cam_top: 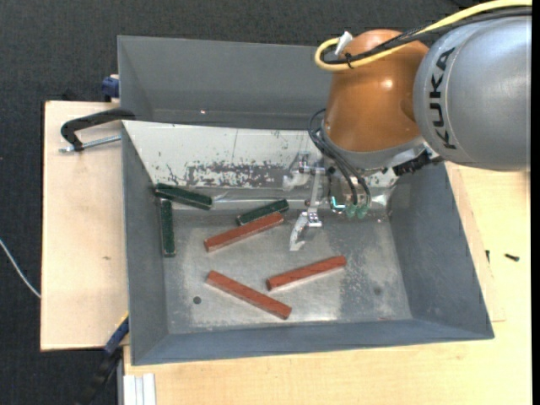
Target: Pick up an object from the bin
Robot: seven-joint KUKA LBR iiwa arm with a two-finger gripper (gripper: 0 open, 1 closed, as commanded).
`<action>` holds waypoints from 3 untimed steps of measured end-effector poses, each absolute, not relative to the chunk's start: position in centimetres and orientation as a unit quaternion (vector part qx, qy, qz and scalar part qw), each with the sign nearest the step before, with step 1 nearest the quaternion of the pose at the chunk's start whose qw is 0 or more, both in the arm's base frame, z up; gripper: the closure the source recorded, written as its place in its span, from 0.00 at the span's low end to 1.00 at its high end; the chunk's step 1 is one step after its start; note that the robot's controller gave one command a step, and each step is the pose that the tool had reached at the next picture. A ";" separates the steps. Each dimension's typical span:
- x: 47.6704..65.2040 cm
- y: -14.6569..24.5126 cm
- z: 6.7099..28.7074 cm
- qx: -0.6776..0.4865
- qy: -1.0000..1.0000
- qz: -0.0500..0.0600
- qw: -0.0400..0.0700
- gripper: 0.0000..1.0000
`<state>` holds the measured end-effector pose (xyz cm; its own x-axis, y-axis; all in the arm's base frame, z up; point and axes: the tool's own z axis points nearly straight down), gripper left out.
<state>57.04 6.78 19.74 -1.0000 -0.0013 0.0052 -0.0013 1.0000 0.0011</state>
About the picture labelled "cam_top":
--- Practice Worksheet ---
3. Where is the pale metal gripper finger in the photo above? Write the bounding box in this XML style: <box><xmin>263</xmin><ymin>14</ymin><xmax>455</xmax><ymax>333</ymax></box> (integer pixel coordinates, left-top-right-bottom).
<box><xmin>289</xmin><ymin>211</ymin><xmax>324</xmax><ymax>252</ymax></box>
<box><xmin>283</xmin><ymin>154</ymin><xmax>316</xmax><ymax>192</ymax></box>

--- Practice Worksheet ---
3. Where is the dark green flat block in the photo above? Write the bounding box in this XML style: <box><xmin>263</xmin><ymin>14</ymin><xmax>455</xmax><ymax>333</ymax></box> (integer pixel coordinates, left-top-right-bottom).
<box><xmin>235</xmin><ymin>198</ymin><xmax>290</xmax><ymax>227</ymax></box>
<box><xmin>154</xmin><ymin>182</ymin><xmax>214</xmax><ymax>212</ymax></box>
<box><xmin>159</xmin><ymin>198</ymin><xmax>177</xmax><ymax>258</ymax></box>

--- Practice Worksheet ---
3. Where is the red-brown flat block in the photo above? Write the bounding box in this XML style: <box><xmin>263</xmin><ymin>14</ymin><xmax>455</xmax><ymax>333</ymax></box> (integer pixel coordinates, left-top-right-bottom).
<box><xmin>205</xmin><ymin>270</ymin><xmax>294</xmax><ymax>321</ymax></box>
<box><xmin>203</xmin><ymin>211</ymin><xmax>285</xmax><ymax>253</ymax></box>
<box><xmin>265</xmin><ymin>255</ymin><xmax>348</xmax><ymax>294</ymax></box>

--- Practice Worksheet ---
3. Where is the grey metal bin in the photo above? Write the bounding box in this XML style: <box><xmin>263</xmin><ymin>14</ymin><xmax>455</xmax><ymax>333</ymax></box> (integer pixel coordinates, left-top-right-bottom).
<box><xmin>116</xmin><ymin>35</ymin><xmax>495</xmax><ymax>366</ymax></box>

